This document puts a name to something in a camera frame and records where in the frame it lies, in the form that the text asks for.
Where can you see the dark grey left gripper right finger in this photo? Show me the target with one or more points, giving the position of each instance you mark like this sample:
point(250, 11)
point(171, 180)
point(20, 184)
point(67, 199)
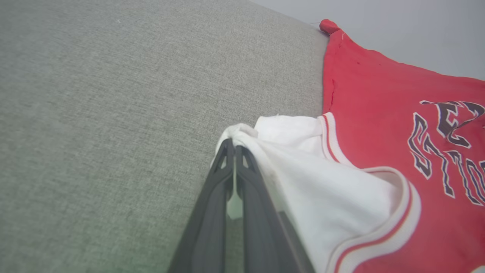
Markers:
point(261, 235)

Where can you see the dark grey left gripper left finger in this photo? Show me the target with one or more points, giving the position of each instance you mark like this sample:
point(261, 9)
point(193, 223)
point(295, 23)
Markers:
point(206, 227)

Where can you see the red and white basketball jersey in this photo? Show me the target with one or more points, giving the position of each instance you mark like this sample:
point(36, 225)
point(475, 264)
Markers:
point(379, 113)

